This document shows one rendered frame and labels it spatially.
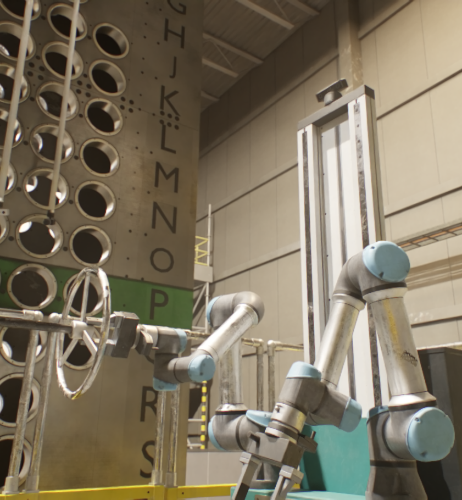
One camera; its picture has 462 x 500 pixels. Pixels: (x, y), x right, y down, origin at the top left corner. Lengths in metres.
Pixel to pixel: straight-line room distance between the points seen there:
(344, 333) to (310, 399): 0.27
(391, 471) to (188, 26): 3.55
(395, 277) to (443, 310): 7.21
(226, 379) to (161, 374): 0.32
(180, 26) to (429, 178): 5.91
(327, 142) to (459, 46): 7.92
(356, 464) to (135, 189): 2.30
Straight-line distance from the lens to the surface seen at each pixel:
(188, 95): 4.08
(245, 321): 1.86
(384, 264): 1.46
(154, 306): 3.39
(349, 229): 2.01
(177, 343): 1.79
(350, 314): 1.56
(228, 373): 2.00
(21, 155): 3.37
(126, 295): 3.32
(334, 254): 2.03
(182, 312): 3.47
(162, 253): 3.49
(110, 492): 2.34
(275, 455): 1.30
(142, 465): 3.31
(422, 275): 9.04
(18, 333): 3.72
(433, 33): 10.54
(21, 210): 3.25
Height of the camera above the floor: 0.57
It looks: 19 degrees up
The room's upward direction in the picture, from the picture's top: 1 degrees clockwise
